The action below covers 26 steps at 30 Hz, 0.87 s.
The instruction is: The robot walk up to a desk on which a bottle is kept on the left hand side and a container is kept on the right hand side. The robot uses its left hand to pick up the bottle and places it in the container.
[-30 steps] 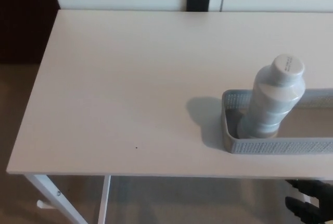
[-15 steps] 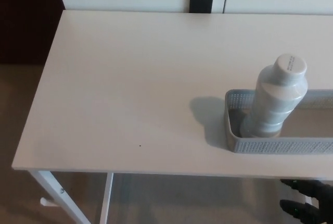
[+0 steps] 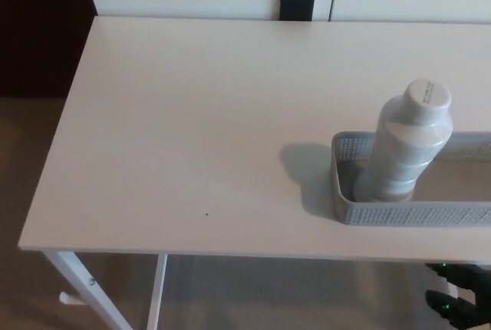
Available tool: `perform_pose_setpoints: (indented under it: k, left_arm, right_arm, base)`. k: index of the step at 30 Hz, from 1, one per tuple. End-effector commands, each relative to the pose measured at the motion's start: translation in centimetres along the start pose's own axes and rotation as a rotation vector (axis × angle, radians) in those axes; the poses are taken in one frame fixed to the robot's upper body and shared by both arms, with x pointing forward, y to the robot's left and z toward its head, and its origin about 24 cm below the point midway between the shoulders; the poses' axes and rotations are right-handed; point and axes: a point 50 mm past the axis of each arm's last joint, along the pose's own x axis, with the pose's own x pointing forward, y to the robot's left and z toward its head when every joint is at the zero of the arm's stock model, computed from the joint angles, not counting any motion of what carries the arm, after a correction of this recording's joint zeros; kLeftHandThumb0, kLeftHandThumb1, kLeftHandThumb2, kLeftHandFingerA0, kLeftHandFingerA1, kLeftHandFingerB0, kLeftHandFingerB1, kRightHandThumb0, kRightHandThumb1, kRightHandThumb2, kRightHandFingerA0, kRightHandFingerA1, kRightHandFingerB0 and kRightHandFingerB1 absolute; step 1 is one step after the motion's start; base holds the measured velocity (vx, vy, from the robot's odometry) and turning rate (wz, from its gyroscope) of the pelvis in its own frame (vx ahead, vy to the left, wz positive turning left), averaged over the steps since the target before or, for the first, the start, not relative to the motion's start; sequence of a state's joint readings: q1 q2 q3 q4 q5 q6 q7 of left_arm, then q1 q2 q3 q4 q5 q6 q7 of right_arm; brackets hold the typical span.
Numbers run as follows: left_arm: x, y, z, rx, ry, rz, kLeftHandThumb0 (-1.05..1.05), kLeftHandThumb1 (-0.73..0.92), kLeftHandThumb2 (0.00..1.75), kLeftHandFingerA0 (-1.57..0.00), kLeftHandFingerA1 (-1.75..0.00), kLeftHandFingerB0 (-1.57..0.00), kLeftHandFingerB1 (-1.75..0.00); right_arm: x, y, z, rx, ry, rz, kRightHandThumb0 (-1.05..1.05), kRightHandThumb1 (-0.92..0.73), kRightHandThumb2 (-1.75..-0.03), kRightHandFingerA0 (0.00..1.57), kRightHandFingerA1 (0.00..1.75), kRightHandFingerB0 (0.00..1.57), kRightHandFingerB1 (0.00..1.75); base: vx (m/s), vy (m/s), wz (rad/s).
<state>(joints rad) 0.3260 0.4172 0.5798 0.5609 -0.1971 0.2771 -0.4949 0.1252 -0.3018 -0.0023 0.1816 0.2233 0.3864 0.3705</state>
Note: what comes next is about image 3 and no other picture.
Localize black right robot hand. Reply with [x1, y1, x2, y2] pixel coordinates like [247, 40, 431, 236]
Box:
[424, 262, 491, 330]

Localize pale grey plastic bottle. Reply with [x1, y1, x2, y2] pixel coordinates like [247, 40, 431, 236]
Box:
[353, 78, 455, 205]

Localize grey perforated plastic basket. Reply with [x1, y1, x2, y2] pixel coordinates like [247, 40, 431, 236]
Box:
[331, 130, 491, 228]

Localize black rectangular cabinet plate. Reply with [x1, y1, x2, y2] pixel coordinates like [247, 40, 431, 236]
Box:
[278, 0, 317, 22]

